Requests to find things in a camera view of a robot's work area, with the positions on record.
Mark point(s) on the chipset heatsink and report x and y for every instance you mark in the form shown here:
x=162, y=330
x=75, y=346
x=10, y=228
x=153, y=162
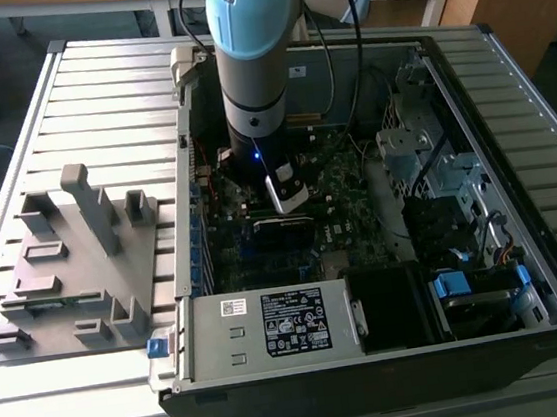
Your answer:
x=335, y=261

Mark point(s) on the metal drive cage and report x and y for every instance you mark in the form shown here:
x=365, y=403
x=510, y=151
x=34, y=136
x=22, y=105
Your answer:
x=394, y=142

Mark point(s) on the blue case latch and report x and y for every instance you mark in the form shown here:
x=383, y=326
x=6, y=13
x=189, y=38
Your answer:
x=154, y=347

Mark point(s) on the black graphics card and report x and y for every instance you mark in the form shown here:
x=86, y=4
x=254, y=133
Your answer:
x=282, y=238

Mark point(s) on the black hard disk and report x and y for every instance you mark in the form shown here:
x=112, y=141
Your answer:
x=476, y=312

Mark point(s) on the green RAM stick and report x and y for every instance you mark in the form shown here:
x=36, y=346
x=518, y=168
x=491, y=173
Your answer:
x=50, y=305

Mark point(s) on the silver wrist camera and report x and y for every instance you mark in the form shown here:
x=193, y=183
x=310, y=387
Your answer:
x=286, y=190

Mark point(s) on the grey parts rack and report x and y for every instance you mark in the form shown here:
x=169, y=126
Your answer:
x=89, y=270

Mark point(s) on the black PC case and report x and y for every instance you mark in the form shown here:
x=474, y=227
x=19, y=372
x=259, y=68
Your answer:
x=379, y=388

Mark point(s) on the blue plastic clip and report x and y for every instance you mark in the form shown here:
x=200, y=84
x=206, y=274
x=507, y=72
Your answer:
x=522, y=276

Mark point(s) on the blue disk carrier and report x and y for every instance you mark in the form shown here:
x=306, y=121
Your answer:
x=450, y=283

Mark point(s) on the grey power supply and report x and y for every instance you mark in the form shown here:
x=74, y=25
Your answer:
x=207, y=337

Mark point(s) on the green motherboard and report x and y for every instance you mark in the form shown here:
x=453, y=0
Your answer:
x=355, y=220

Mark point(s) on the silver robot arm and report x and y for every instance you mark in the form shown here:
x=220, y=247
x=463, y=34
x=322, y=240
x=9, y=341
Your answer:
x=251, y=55

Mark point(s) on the black RAM slot bank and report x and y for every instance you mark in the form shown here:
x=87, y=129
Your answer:
x=318, y=200

